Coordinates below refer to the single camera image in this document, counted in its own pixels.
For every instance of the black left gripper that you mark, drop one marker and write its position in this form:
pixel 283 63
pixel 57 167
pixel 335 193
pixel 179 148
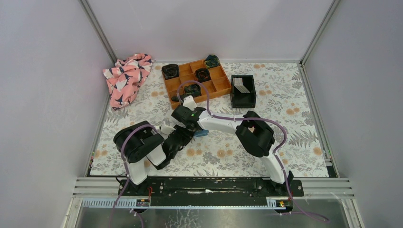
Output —
pixel 185 134

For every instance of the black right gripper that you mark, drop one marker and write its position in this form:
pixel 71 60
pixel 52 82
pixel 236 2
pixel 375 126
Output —
pixel 193 110

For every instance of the blue leather card holder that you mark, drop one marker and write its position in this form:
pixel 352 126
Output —
pixel 200 133

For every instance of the wooden compartment tray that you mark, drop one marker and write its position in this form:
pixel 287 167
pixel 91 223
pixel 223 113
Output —
pixel 219 84

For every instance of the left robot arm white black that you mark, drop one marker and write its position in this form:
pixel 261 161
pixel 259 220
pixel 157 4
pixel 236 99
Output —
pixel 141 142

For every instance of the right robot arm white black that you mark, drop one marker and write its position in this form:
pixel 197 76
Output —
pixel 253 132

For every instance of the black card box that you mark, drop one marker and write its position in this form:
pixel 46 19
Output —
pixel 243 93

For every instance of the stack of cards in box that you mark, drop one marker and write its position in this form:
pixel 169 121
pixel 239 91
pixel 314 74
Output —
pixel 239 84

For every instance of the rolled green tie front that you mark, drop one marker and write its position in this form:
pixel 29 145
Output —
pixel 193 90

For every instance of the rolled green tie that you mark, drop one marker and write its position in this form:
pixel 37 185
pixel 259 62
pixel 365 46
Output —
pixel 193 90
pixel 211 61

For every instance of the rolled dark tie centre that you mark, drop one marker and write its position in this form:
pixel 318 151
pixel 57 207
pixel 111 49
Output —
pixel 202 75

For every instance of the rolled dark tie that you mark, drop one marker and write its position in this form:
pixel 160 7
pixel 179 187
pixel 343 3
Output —
pixel 170 71
pixel 202 75

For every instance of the rolled dark tie far left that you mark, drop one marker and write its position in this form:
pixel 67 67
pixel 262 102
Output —
pixel 170 71

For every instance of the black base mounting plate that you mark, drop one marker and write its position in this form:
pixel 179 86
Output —
pixel 203 191

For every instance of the rolled green tie top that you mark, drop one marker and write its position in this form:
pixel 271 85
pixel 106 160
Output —
pixel 211 61

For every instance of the pink patterned cloth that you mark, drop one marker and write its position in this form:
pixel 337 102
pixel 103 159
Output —
pixel 125 79

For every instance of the floral table mat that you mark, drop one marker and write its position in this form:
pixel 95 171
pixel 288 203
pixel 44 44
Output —
pixel 280 97

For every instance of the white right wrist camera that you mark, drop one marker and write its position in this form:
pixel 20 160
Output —
pixel 189 102

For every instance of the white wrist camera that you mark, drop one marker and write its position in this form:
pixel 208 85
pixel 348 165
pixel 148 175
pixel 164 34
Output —
pixel 189 102
pixel 166 129

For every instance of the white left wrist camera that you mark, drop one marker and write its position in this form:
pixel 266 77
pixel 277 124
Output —
pixel 166 129

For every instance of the aluminium front rail frame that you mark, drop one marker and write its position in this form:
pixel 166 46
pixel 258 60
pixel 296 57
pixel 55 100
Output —
pixel 102 192

